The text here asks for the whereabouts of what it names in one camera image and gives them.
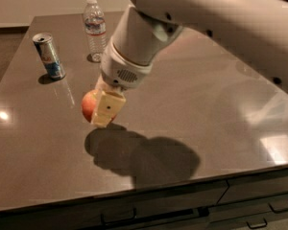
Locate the red yellow apple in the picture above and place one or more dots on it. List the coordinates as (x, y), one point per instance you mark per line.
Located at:
(88, 103)

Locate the left drawer handle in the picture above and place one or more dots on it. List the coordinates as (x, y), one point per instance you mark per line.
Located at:
(118, 215)

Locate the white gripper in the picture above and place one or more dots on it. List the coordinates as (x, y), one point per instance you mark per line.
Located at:
(121, 70)

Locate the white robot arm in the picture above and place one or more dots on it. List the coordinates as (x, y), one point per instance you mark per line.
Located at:
(255, 31)

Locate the drawer handle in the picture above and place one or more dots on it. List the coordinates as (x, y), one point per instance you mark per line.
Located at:
(279, 207)
(118, 215)
(257, 224)

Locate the silver blue redbull can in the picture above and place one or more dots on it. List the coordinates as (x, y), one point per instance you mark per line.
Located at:
(49, 56)

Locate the upper right drawer handle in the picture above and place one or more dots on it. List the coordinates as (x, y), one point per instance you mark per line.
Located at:
(279, 207)

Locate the clear plastic water bottle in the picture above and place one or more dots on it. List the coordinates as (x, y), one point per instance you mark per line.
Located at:
(95, 29)

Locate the lower right drawer handle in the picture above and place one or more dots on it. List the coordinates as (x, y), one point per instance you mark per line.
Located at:
(257, 224)

